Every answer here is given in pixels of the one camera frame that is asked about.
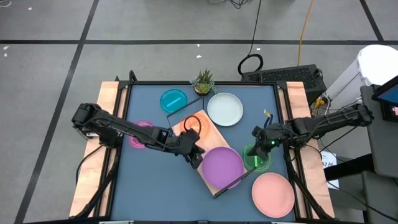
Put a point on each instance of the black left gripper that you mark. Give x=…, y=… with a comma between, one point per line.
x=185, y=143

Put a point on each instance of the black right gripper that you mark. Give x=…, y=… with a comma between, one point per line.
x=267, y=137

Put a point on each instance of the small clear green plate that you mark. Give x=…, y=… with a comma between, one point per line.
x=264, y=165

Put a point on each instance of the large purple plate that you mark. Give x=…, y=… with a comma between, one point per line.
x=222, y=168

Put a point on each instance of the small clear orange plate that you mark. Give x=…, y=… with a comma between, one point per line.
x=203, y=124

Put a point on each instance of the large salmon pink plate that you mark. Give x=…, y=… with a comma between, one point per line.
x=273, y=195

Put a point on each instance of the large white plate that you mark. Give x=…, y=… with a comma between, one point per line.
x=225, y=109

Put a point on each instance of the small clear teal plate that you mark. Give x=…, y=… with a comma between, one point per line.
x=173, y=101

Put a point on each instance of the small clear pink plate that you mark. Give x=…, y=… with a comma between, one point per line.
x=136, y=143

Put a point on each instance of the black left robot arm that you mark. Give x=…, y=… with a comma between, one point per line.
x=124, y=127

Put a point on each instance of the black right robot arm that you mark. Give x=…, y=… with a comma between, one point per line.
x=326, y=119

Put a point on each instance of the light wooden side board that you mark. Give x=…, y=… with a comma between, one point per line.
x=90, y=180
x=295, y=93

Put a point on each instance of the potted succulent in dark pot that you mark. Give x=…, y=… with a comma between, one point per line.
x=203, y=85

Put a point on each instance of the white printed paper sheet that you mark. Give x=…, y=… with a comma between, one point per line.
x=329, y=165

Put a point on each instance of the black computer tower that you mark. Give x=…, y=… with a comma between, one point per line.
x=280, y=77

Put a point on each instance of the grey cart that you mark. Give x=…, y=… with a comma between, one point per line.
x=385, y=146

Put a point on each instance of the black tablet screen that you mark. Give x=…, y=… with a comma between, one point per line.
x=390, y=93

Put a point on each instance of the white lidded bin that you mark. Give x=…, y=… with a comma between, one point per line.
x=376, y=65

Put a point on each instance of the black aluminium table frame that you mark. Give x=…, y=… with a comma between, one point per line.
x=248, y=83

